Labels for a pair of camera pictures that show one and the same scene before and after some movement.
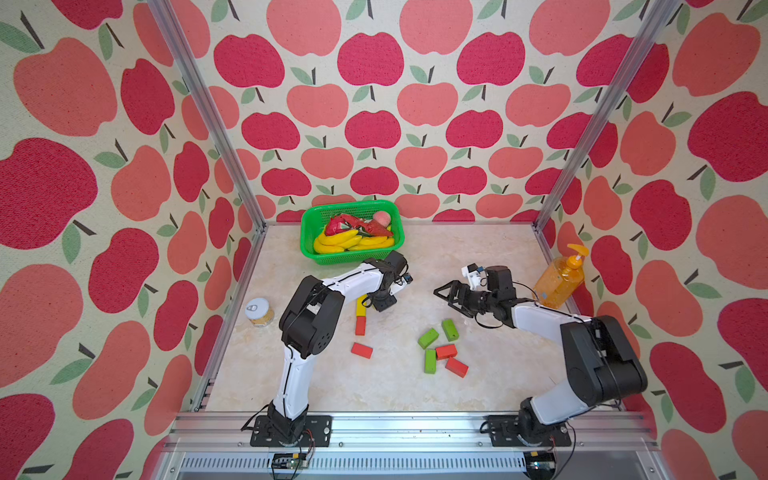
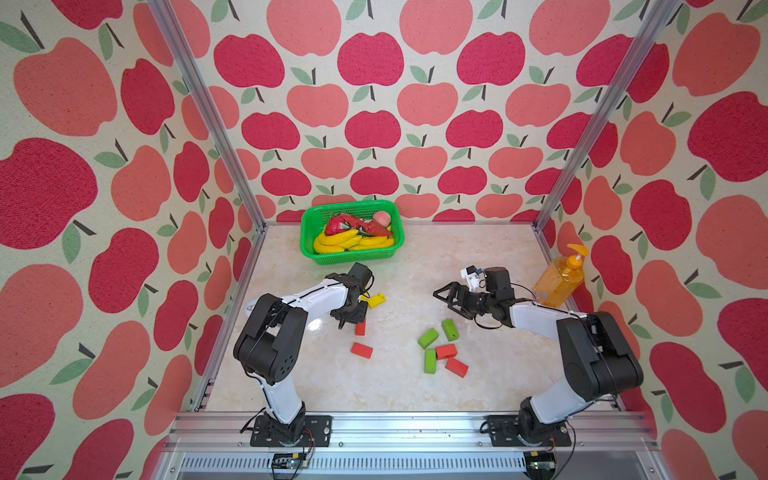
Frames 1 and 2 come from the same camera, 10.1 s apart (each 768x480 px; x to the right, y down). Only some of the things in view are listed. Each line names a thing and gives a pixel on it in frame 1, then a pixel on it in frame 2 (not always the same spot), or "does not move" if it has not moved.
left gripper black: x=386 y=304 -> x=359 y=318
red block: x=360 y=325 does not move
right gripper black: x=464 y=289 does not move
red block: x=362 y=350 does not move
